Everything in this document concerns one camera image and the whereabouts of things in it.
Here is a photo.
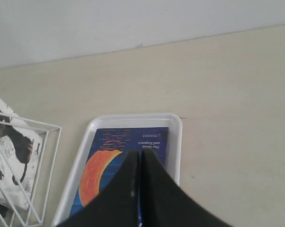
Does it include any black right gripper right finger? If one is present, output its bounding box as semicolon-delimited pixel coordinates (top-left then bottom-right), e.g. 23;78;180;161
140;149;230;227

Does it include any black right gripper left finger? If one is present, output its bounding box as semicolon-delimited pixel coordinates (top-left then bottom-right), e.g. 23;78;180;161
58;150;140;227

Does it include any dark blue moon book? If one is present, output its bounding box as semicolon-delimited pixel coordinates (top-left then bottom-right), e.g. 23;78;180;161
69;127;169;217

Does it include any white cat-pattern book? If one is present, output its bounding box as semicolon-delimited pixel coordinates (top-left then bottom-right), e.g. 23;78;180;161
0;99;43;211

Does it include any white rectangular plastic tray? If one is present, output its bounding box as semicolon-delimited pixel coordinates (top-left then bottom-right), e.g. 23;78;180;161
52;113;182;226

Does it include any white wire book rack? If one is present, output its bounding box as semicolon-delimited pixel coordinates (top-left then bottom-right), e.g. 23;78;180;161
0;111;62;227

